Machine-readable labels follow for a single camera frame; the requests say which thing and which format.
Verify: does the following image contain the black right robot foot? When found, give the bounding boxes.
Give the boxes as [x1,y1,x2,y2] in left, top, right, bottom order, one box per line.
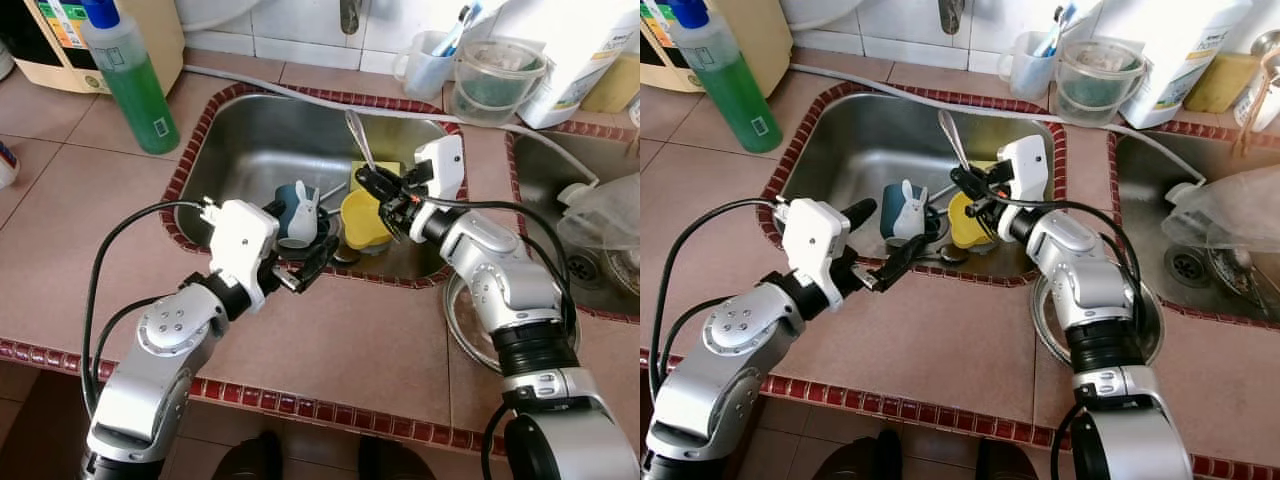
[355,435,436,480]

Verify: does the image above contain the beige water purifier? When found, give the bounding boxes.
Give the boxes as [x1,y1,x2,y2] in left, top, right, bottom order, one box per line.
[640,0,794,98]
[0,0,186,96]

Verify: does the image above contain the large steel spoon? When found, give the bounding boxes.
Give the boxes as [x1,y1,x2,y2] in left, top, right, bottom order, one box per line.
[345,108,379,173]
[937,108,971,173]

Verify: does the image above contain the dark teal bunny mug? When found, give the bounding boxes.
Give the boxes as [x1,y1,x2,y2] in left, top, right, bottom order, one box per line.
[275,180,336,251]
[880,178,941,246]

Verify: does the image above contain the clear plastic bag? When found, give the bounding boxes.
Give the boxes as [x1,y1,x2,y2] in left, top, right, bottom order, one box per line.
[555,175,641,251]
[1160,165,1280,251]

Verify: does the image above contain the green dish soap bottle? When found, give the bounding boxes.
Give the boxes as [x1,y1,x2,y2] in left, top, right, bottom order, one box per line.
[78,0,181,156]
[668,0,784,154]

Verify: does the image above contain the stainless steel sink basin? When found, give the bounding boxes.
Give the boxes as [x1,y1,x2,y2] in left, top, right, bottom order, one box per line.
[515,130,641,316]
[775,93,1061,281]
[1115,130,1280,321]
[175,93,451,281]

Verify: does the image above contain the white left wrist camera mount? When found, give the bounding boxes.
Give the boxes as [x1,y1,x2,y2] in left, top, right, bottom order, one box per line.
[783,198,851,311]
[205,198,281,301]

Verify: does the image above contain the clear plastic pail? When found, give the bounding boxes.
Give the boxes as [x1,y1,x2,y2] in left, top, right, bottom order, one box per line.
[1055,38,1146,126]
[450,38,549,126]

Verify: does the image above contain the black left robot foot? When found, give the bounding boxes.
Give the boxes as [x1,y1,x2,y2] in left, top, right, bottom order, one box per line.
[215,430,286,480]
[815,430,901,480]

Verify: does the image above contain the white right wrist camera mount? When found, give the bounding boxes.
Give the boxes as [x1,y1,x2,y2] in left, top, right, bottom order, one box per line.
[413,135,466,201]
[998,135,1049,216]

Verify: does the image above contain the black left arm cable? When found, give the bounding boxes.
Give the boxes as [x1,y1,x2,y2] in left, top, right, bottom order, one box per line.
[648,200,791,401]
[80,200,216,411]

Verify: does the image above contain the curved steel sink faucet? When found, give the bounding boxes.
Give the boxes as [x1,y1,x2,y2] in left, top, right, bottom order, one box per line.
[1232,30,1280,159]

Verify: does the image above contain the white yellow-capped detergent bottle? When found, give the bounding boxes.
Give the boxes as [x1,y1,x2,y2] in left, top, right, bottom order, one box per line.
[1095,0,1251,129]
[490,0,641,131]

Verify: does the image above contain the black robot foot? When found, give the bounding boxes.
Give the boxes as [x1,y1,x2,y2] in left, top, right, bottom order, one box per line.
[215,430,286,480]
[355,435,436,480]
[815,430,901,480]

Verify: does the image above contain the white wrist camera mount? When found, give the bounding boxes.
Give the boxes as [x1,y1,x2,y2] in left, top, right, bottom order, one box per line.
[205,198,281,301]
[413,135,466,201]
[783,198,851,311]
[998,135,1049,216]

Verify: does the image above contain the grey water hose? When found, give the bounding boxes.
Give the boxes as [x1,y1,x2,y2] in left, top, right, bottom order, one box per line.
[790,65,1211,201]
[183,65,601,206]

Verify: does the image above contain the clear toothbrush cup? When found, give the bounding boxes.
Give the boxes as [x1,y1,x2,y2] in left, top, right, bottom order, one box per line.
[997,30,1056,101]
[393,30,451,101]

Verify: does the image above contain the thick dark yellow sponge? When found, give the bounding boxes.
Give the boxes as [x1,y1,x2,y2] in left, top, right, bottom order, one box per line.
[580,55,641,114]
[1183,52,1261,114]

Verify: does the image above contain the yellow plastic bowl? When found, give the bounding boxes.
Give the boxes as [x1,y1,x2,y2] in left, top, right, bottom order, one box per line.
[340,185,396,251]
[947,190,991,249]

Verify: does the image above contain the round steel plate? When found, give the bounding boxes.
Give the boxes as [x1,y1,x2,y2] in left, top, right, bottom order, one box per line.
[1030,270,1166,371]
[443,270,581,376]

